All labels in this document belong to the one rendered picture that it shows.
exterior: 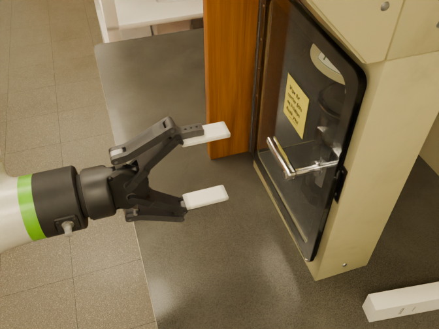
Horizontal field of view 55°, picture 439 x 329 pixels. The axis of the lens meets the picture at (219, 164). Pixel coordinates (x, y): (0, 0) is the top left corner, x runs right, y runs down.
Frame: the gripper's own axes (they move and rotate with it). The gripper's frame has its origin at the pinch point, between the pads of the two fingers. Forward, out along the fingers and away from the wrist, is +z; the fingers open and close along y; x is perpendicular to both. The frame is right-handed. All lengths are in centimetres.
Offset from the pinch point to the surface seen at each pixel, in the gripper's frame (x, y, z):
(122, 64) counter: 75, -25, -7
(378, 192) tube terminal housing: -10.8, -2.4, 21.8
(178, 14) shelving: 107, -27, 19
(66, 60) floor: 249, -119, -35
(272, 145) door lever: 0.4, 1.0, 8.9
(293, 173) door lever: -6.1, 1.0, 9.4
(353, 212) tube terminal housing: -10.8, -6.0, 18.4
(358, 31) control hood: -10.9, 25.7, 10.7
